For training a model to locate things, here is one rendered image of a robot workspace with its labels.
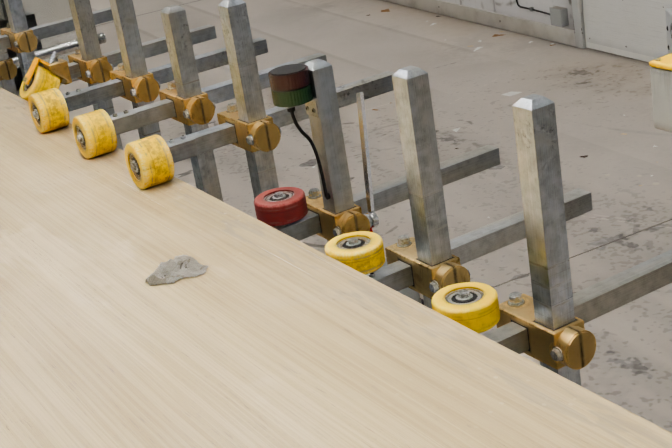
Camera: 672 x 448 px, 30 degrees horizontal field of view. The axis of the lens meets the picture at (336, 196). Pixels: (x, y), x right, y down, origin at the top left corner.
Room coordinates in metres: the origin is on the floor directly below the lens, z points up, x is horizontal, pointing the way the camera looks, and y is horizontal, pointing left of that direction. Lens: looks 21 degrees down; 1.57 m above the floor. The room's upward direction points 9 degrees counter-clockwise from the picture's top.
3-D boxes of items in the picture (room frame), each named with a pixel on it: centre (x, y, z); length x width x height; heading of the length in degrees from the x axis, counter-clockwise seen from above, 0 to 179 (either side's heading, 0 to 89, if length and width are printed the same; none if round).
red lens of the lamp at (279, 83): (1.79, 0.04, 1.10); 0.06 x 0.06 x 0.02
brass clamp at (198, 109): (2.27, 0.25, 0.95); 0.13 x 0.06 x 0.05; 29
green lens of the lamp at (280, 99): (1.79, 0.04, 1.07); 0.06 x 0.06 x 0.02
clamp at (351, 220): (1.83, 0.01, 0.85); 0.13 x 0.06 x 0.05; 29
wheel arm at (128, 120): (2.32, 0.20, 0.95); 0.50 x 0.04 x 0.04; 119
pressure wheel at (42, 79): (2.67, 0.60, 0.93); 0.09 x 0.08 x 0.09; 119
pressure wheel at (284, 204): (1.81, 0.09, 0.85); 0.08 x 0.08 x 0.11
